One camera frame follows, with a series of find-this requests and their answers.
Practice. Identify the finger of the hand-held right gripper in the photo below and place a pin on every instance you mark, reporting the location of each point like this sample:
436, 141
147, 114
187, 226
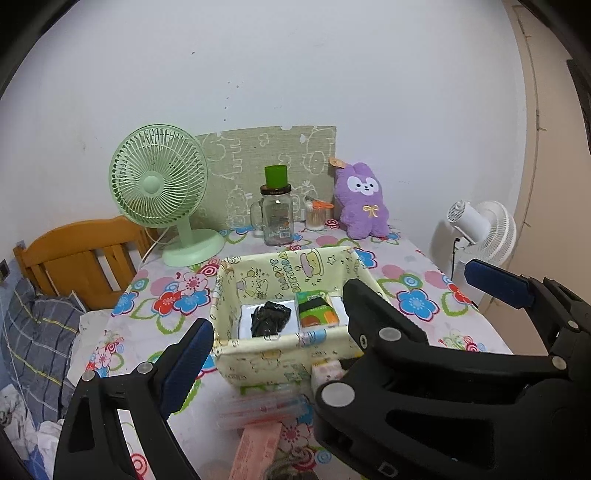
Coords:
498, 282
369, 314

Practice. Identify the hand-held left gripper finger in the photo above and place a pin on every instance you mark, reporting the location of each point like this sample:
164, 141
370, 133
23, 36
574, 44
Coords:
184, 374

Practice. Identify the cartoon print storage box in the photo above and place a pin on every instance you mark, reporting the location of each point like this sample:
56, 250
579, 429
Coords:
258, 360

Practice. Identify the cartoon print tissue packet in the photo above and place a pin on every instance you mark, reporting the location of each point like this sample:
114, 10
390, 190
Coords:
327, 376

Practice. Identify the pink carton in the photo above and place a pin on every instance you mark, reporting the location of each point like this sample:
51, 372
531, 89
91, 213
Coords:
254, 452

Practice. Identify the white standing fan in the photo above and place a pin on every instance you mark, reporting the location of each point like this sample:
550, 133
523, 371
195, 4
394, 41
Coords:
485, 230

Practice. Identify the floral tablecloth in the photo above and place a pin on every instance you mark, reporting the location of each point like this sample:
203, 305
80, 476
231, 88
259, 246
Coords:
415, 286

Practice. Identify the green orange snack packet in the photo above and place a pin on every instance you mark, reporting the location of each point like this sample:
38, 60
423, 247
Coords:
315, 309

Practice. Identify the black crumpled bag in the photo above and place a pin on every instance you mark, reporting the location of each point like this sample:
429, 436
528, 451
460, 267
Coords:
270, 319

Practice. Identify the purple plush rabbit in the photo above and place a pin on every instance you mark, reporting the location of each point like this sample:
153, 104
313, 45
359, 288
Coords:
362, 207

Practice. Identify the cotton swab jar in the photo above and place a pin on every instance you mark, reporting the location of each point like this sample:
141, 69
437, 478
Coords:
316, 217

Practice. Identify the beige door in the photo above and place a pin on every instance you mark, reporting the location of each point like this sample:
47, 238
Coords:
554, 184

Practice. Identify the glass mug jar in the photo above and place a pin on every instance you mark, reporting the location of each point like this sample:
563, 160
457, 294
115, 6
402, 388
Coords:
276, 217

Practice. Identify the blue plaid pillow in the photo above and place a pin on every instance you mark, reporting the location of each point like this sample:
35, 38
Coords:
37, 341

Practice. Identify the green plastic cup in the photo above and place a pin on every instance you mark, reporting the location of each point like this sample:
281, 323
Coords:
275, 177

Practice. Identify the white bedding cloth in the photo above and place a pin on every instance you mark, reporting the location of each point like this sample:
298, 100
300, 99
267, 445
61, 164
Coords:
27, 438

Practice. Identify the wooden bed headboard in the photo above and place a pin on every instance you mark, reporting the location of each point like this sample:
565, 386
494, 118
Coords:
69, 249

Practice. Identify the green desk fan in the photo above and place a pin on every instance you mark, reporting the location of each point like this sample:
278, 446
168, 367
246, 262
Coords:
157, 182

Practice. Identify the green printed board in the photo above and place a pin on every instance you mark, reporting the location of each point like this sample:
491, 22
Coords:
258, 147

